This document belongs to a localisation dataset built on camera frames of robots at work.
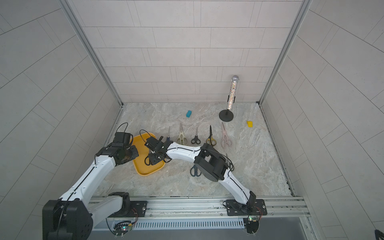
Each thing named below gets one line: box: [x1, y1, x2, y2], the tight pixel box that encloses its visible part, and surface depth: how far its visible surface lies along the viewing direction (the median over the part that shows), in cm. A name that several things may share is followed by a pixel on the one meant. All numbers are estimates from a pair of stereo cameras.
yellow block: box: [246, 121, 254, 128], surface depth 106 cm
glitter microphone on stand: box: [219, 75, 240, 122], surface depth 96 cm
